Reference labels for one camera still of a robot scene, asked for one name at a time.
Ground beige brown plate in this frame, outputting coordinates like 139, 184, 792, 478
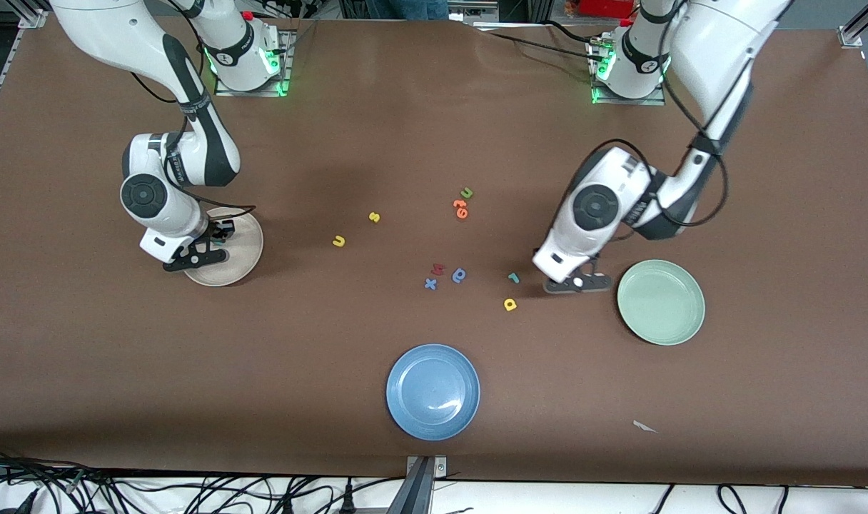
183, 206, 265, 288

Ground brown table cover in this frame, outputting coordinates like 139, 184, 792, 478
0, 14, 868, 488

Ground blue plate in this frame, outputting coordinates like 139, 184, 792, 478
385, 343, 481, 442

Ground person in blue jeans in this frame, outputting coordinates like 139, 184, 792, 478
388, 0, 450, 21

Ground red box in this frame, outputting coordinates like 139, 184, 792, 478
578, 0, 638, 19

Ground green plate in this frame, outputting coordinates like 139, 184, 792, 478
616, 259, 707, 347

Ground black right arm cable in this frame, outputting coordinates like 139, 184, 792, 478
127, 0, 258, 222

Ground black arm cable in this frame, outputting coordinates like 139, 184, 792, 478
127, 0, 258, 222
591, 0, 729, 240

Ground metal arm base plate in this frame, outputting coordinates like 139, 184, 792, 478
590, 39, 667, 107
213, 29, 293, 98

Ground aluminium corner bracket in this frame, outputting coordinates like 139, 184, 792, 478
837, 0, 868, 47
16, 0, 49, 29

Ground black cable tangle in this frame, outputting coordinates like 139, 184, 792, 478
0, 446, 381, 514

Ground metal mount post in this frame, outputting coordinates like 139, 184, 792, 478
386, 455, 449, 514

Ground black cable on table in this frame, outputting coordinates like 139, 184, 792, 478
477, 20, 606, 65

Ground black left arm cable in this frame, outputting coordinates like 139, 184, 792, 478
591, 0, 729, 240

